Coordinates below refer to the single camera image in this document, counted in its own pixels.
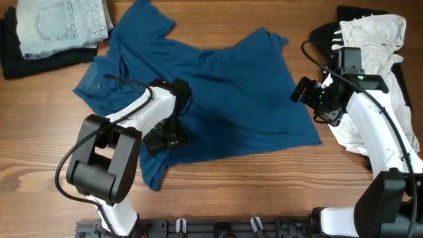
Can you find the dark blue polo shirt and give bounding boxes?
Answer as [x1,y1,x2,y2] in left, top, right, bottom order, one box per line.
[74,1,321,190]

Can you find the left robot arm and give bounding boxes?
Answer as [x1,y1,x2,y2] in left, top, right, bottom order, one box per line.
[56,79,192,237]

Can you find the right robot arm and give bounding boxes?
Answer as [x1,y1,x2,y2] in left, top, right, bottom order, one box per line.
[290,47,422,237]

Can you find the black garment under white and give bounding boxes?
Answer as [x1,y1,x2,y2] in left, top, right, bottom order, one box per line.
[309,5,412,109]

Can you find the white crumpled garment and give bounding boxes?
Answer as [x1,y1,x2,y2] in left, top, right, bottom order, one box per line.
[331,14,420,153]

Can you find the light blue denim jeans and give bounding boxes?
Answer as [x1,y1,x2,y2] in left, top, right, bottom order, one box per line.
[17,0,114,60]

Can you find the black folded garment left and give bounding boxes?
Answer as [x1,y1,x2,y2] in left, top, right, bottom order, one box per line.
[1,7,98,80]

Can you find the right black cable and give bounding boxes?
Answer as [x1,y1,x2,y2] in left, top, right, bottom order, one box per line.
[300,40,417,238]

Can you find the black cable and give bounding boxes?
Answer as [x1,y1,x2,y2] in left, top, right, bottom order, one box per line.
[300,40,417,238]
[54,74,155,237]

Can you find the left black cable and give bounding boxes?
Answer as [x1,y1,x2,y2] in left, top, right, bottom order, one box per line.
[54,74,155,237]

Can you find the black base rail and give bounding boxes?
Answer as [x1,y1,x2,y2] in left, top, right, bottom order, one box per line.
[75,216,318,238]

